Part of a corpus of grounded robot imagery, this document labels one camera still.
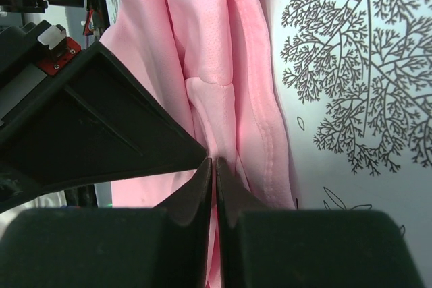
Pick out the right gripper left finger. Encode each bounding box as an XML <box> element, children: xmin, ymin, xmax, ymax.
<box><xmin>153</xmin><ymin>158</ymin><xmax>213</xmax><ymax>287</ymax></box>

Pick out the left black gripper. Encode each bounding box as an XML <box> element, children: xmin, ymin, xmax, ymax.
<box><xmin>1</xmin><ymin>21</ymin><xmax>82</xmax><ymax>133</ymax></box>

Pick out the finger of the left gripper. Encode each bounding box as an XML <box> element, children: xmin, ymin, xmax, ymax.
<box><xmin>1</xmin><ymin>43</ymin><xmax>207</xmax><ymax>211</ymax></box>

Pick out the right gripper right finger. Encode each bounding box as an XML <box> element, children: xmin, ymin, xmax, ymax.
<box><xmin>216</xmin><ymin>157</ymin><xmax>267</xmax><ymax>287</ymax></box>

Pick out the pink t shirt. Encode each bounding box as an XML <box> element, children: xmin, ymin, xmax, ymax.
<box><xmin>98</xmin><ymin>0</ymin><xmax>298</xmax><ymax>288</ymax></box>

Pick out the floral table mat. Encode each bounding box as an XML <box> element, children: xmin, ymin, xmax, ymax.
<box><xmin>101</xmin><ymin>0</ymin><xmax>432</xmax><ymax>235</ymax></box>

